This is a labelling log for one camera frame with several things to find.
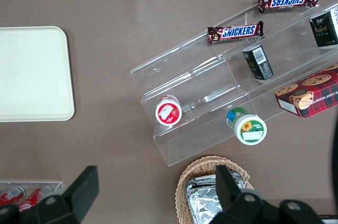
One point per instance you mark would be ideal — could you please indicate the red strawberry yogurt cup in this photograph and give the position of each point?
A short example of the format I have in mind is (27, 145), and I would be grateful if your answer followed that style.
(168, 113)

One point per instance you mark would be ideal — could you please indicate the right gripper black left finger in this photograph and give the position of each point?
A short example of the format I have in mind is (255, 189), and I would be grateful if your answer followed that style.
(74, 203)

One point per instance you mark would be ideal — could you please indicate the red tartan cookie box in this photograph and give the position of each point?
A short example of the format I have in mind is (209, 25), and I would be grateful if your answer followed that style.
(311, 94)

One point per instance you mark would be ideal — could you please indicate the foil wrapped pack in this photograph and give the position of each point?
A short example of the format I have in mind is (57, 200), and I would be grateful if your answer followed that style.
(203, 205)
(200, 180)

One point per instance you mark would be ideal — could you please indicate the green sunflower lid cup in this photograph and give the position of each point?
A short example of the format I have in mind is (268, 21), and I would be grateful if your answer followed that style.
(249, 130)

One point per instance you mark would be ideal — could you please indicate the Snickers chocolate bar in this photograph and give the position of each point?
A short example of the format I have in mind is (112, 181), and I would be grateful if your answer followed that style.
(237, 32)
(287, 0)

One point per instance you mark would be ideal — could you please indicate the light wicker basket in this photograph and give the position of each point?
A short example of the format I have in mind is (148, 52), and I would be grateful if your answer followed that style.
(182, 189)

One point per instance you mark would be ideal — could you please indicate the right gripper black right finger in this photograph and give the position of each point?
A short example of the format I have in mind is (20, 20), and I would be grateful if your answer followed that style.
(229, 203)

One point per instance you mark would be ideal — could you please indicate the red cola bottle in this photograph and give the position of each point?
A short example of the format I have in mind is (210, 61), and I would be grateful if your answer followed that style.
(34, 197)
(11, 195)

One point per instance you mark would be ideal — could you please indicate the small black tea carton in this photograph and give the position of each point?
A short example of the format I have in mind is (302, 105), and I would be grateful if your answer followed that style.
(260, 63)
(326, 29)

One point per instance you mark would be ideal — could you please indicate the cream plastic serving tray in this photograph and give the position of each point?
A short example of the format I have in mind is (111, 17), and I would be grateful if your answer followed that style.
(31, 76)

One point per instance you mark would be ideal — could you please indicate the clear acrylic bottle rack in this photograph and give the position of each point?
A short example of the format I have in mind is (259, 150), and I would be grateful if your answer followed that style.
(59, 185)

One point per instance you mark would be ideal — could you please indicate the clear acrylic stepped display stand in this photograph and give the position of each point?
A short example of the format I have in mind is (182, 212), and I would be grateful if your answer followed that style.
(190, 76)

